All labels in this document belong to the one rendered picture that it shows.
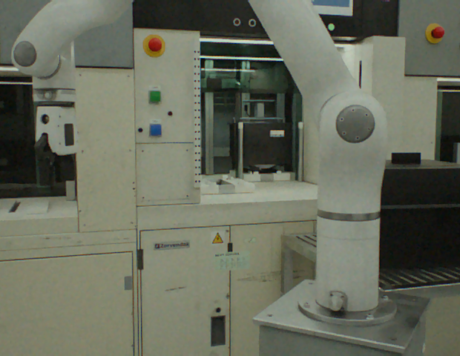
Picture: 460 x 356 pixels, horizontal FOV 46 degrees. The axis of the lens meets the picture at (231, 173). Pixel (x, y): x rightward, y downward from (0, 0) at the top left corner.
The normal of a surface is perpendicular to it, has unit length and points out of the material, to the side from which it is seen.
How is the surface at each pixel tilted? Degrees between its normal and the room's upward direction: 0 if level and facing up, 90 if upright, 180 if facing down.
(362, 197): 95
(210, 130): 90
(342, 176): 116
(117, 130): 90
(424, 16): 90
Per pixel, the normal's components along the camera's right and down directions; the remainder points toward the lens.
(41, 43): 0.03, 0.22
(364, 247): 0.30, 0.10
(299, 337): -0.47, 0.09
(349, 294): -0.15, 0.10
